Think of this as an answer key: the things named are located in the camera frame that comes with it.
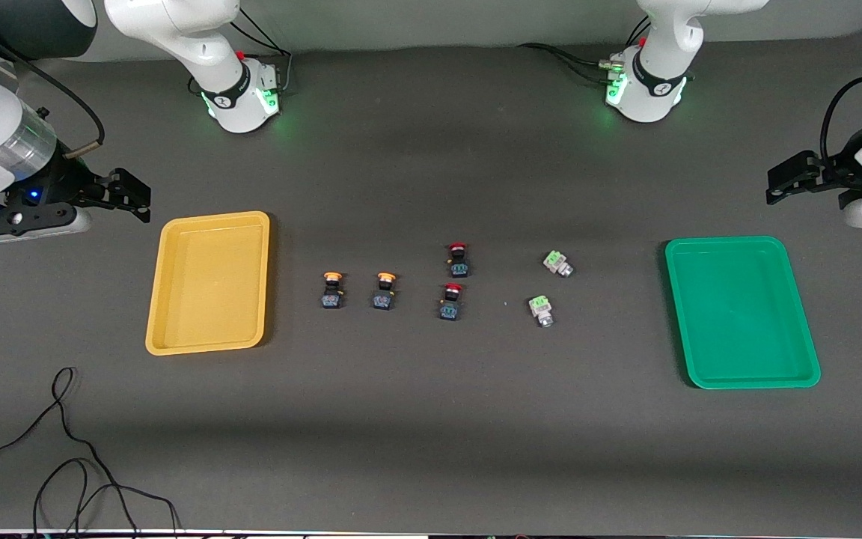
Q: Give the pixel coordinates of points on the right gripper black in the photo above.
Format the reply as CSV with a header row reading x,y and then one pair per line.
x,y
64,182

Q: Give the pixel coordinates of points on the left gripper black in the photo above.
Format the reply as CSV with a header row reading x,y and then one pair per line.
x,y
842,156

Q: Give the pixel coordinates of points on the yellow push button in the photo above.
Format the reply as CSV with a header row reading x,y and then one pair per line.
x,y
331,298
383,299

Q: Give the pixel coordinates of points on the green push button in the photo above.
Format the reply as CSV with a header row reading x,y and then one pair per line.
x,y
541,308
557,263

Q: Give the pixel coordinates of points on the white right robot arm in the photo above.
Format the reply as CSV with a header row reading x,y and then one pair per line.
x,y
199,45

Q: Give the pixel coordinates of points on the yellow plastic tray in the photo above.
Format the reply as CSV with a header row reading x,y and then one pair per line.
x,y
206,299

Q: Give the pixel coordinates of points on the green plastic tray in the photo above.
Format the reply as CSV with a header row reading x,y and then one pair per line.
x,y
738,329

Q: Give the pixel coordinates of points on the red push button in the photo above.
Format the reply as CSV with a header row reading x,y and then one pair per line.
x,y
450,308
459,266

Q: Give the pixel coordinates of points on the dark grey table mat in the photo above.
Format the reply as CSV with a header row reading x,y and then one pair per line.
x,y
431,449

